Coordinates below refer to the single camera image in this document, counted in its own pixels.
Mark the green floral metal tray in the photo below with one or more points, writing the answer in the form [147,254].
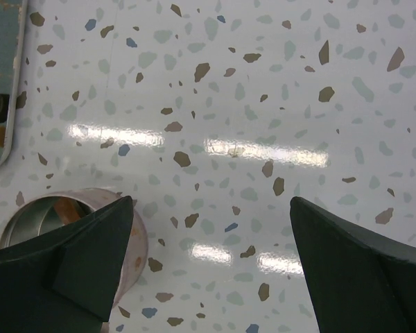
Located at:
[12,27]

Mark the round silver tin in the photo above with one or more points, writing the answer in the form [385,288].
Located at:
[37,217]

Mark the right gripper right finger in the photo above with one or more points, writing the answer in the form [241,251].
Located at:
[358,280]

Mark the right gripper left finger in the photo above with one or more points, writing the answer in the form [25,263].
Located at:
[66,280]

